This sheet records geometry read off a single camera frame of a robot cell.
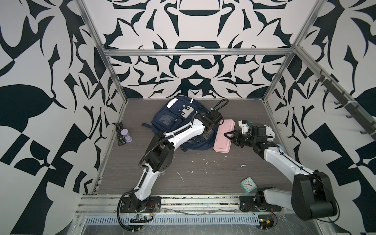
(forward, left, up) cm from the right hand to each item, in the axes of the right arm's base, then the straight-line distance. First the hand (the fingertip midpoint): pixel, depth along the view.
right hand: (226, 134), depth 83 cm
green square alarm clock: (-23, -10, -13) cm, 29 cm away
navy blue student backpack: (+24, +28, -7) cm, 38 cm away
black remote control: (+5, +65, -12) cm, 67 cm away
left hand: (+7, +13, -2) cm, 15 cm away
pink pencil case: (-3, +2, -4) cm, 6 cm away
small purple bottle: (+5, +61, -11) cm, 62 cm away
